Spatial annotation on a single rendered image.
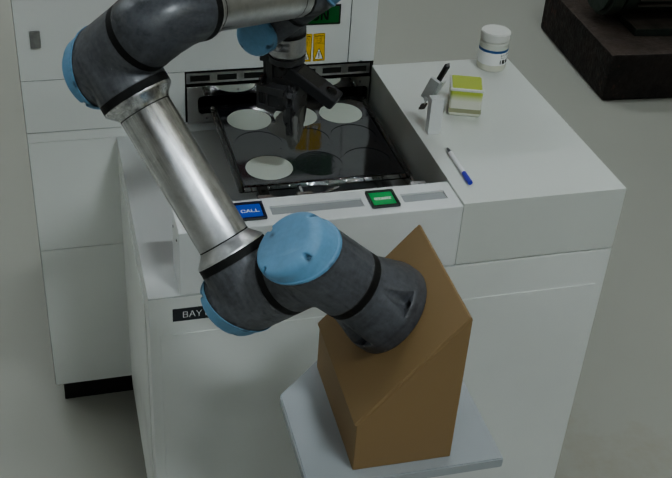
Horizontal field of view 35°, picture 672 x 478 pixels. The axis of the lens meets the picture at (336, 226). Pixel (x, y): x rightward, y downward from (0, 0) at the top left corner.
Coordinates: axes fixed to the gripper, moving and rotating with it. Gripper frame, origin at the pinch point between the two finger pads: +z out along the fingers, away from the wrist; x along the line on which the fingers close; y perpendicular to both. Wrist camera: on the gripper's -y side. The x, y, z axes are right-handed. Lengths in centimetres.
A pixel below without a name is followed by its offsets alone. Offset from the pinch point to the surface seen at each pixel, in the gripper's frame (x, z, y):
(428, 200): 6.6, 1.6, -30.7
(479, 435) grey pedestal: 50, 14, -54
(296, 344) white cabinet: 25.7, 29.9, -11.3
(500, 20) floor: -321, 109, 24
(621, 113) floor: -246, 107, -48
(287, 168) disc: -1.2, 7.3, 2.4
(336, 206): 16.1, 1.3, -15.3
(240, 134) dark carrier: -10.0, 7.3, 17.6
